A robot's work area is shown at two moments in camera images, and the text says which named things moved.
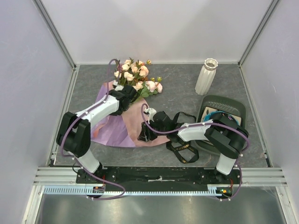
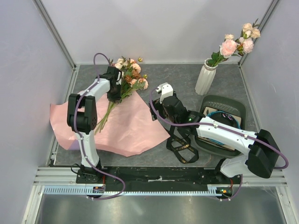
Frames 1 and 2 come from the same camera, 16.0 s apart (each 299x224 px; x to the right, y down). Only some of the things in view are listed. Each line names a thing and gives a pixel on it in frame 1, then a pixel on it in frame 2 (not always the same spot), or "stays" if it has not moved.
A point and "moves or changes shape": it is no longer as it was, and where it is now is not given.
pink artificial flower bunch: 135,74 moves or changes shape
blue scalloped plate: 207,117 stays
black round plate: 227,119 stays
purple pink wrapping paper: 122,129 moves or changes shape
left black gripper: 119,114 -> 112,99
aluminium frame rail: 248,176 stays
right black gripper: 144,135 -> 158,106
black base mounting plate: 157,178 stays
